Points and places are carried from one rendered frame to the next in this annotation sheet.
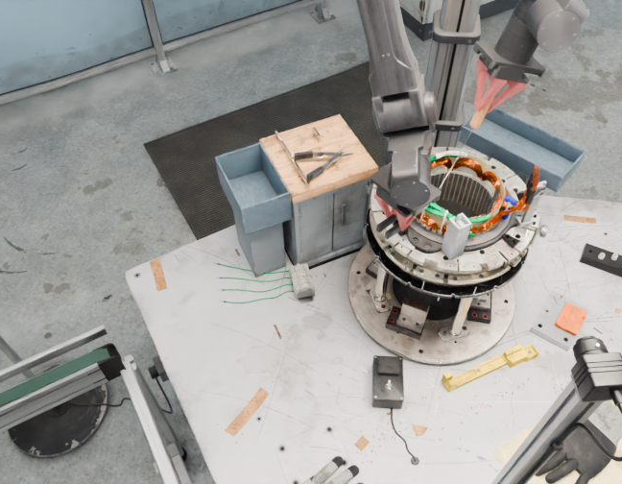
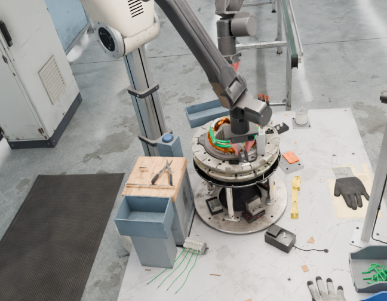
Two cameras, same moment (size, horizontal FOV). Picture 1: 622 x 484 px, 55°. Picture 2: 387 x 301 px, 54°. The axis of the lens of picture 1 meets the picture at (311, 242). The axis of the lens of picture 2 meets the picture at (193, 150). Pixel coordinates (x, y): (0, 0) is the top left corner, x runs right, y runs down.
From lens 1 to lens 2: 0.66 m
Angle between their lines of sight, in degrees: 35
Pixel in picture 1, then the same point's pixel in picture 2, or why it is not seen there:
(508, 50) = (229, 51)
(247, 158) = (123, 209)
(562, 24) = (251, 22)
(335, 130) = (147, 162)
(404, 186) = (264, 114)
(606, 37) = not seen: hidden behind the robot
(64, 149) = not seen: outside the picture
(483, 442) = (330, 219)
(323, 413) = (278, 277)
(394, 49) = (223, 61)
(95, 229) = not seen: outside the picture
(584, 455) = (356, 187)
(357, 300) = (225, 227)
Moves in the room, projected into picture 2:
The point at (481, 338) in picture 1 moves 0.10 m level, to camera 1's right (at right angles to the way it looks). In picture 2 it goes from (280, 190) to (290, 175)
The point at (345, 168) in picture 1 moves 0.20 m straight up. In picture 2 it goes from (175, 169) to (165, 125)
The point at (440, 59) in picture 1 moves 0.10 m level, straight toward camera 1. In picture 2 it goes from (148, 105) to (162, 113)
